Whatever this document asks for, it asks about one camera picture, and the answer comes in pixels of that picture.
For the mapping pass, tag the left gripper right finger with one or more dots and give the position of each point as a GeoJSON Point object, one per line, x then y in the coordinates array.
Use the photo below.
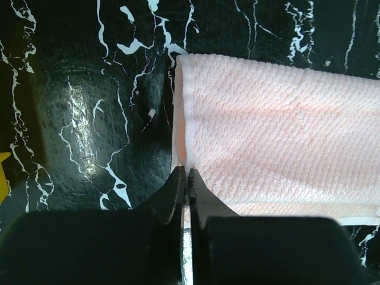
{"type": "Point", "coordinates": [231, 249]}

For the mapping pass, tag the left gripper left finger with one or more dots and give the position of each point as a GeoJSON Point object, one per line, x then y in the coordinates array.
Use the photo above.
{"type": "Point", "coordinates": [139, 246]}

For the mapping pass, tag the pink towel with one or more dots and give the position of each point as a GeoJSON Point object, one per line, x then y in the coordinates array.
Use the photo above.
{"type": "Point", "coordinates": [275, 140]}

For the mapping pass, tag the black marble pattern mat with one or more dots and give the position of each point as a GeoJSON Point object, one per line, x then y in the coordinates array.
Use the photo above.
{"type": "Point", "coordinates": [87, 88]}

